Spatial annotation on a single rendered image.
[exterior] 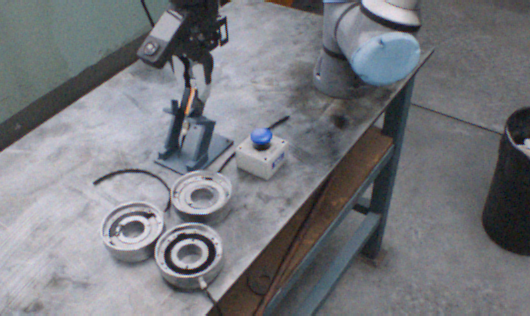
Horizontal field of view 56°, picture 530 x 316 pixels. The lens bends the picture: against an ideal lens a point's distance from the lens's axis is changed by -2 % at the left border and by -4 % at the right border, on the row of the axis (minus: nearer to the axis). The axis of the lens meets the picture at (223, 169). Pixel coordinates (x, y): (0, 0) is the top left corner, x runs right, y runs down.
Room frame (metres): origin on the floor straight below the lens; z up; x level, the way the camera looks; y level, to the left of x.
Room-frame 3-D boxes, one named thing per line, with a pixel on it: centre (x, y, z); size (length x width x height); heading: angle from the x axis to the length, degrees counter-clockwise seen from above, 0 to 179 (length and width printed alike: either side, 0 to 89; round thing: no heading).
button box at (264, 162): (0.72, -0.08, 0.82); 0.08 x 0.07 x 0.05; 138
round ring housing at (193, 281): (0.50, 0.07, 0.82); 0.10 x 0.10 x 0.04
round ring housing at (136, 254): (0.56, 0.16, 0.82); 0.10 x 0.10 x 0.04
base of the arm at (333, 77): (0.96, -0.30, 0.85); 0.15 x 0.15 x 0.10
